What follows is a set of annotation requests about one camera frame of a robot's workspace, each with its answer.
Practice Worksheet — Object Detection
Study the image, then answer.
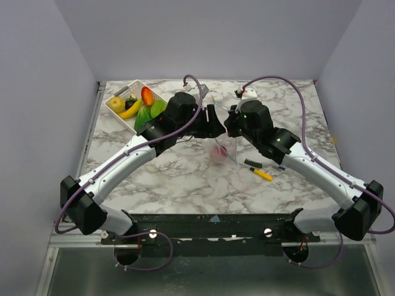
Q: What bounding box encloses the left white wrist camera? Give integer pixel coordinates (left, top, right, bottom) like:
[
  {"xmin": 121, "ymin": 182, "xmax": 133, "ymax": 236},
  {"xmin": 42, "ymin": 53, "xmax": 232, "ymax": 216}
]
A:
[{"xmin": 184, "ymin": 84, "xmax": 209, "ymax": 97}]

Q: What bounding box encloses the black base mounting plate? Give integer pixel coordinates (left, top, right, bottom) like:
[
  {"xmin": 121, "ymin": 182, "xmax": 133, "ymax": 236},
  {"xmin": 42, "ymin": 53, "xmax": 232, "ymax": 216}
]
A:
[{"xmin": 101, "ymin": 213, "xmax": 320, "ymax": 257}]

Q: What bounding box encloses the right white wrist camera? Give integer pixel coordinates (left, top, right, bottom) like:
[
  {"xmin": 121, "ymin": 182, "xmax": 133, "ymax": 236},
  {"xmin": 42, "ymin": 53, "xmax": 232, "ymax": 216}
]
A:
[{"xmin": 235, "ymin": 87, "xmax": 257, "ymax": 105}]

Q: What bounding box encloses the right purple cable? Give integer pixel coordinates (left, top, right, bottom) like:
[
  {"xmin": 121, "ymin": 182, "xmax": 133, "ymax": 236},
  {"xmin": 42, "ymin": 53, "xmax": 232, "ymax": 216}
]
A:
[{"xmin": 237, "ymin": 75, "xmax": 395, "ymax": 268}]

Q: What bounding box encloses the clear zip top bag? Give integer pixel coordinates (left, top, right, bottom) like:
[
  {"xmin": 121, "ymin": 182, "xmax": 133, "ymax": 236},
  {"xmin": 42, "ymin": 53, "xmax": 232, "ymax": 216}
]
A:
[{"xmin": 206, "ymin": 92, "xmax": 238, "ymax": 165}]

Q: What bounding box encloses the black comb strip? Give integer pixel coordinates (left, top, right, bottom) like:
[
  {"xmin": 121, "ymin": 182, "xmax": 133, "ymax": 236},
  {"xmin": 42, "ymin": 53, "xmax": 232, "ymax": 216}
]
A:
[{"xmin": 244, "ymin": 158, "xmax": 263, "ymax": 169}]

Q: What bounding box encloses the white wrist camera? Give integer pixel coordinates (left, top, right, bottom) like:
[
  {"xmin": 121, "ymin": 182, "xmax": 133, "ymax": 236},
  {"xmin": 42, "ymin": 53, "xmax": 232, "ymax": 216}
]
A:
[
  {"xmin": 184, "ymin": 84, "xmax": 209, "ymax": 97},
  {"xmin": 235, "ymin": 87, "xmax": 257, "ymax": 105}
]

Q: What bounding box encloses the yellow toy pear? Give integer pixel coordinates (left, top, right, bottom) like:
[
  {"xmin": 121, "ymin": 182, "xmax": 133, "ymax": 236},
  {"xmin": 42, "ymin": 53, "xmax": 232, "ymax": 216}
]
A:
[{"xmin": 108, "ymin": 96, "xmax": 125, "ymax": 113}]

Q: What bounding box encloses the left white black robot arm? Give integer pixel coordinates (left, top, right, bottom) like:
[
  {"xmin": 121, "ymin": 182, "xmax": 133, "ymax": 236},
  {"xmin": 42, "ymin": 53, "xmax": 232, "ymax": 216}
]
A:
[{"xmin": 60, "ymin": 92, "xmax": 225, "ymax": 244}]

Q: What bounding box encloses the green toy leaf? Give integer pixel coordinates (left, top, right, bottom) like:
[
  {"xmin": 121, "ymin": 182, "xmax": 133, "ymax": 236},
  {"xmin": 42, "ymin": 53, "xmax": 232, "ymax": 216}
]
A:
[
  {"xmin": 151, "ymin": 100, "xmax": 167, "ymax": 118},
  {"xmin": 134, "ymin": 105, "xmax": 152, "ymax": 131}
]

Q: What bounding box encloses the white plastic basket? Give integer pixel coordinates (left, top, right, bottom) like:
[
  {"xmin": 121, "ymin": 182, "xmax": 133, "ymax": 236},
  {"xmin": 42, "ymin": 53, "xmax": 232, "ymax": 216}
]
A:
[{"xmin": 105, "ymin": 80, "xmax": 167, "ymax": 132}]

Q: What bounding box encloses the orange red toy mango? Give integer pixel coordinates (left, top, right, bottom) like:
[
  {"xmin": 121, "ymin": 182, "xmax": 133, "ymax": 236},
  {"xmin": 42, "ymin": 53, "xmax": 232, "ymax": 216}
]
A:
[{"xmin": 141, "ymin": 86, "xmax": 155, "ymax": 106}]

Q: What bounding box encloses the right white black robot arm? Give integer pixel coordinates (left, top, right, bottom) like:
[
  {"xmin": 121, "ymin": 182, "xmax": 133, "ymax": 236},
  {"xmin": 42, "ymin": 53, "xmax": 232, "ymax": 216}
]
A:
[{"xmin": 225, "ymin": 100, "xmax": 383, "ymax": 242}]

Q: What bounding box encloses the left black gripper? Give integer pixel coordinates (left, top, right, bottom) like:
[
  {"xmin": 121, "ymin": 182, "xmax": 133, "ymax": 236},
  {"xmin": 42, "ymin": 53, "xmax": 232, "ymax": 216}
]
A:
[{"xmin": 177, "ymin": 105, "xmax": 226, "ymax": 139}]

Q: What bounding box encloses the yellow toy banana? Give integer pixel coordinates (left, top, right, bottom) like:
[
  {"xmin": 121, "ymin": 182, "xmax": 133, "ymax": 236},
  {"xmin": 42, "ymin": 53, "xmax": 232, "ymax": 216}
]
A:
[{"xmin": 117, "ymin": 99, "xmax": 143, "ymax": 120}]

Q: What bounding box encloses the yellow black utility knife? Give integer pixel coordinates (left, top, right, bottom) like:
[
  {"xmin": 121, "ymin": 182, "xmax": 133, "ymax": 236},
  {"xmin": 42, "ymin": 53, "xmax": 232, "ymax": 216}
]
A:
[{"xmin": 250, "ymin": 167, "xmax": 273, "ymax": 181}]

